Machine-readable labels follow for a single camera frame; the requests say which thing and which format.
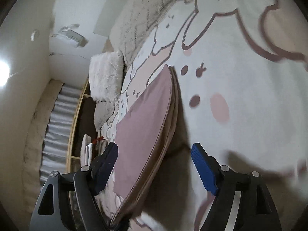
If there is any pink garment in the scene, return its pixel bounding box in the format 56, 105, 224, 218
111, 64, 180, 227

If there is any fluffy white cushion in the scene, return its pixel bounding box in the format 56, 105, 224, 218
89, 50, 124, 101

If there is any stack of folded clothes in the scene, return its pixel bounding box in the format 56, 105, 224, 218
80, 135, 109, 165

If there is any ceiling lamp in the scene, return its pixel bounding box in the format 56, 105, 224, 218
0, 60, 10, 87

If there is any bear printed blanket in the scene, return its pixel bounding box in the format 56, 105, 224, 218
95, 0, 308, 231

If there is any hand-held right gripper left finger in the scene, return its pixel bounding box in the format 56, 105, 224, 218
29, 142, 119, 231

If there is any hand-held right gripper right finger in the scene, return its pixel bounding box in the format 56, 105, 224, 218
191, 143, 282, 231

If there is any beige curtain valance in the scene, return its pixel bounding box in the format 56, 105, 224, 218
23, 78, 65, 212

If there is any wooden bedside shelf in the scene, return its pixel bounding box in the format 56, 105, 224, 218
66, 77, 97, 231

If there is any beige quilted pillow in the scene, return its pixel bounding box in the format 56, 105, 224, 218
109, 0, 193, 63

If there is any grey curtain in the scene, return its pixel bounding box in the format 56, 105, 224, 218
40, 83, 83, 181

